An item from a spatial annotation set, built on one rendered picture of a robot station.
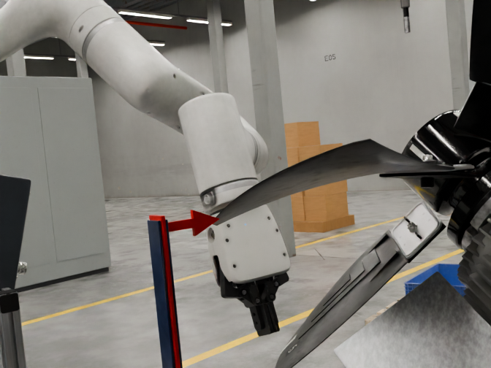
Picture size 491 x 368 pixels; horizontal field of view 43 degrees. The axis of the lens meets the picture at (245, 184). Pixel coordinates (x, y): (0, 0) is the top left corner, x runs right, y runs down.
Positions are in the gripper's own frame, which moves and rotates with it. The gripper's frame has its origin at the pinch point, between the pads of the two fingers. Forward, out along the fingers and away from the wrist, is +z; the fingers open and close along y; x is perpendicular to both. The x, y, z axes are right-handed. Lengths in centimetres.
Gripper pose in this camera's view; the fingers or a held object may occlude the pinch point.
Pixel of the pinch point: (264, 319)
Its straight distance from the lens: 85.1
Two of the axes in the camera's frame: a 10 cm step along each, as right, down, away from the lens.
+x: -5.2, 3.0, 8.0
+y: 8.1, -1.2, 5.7
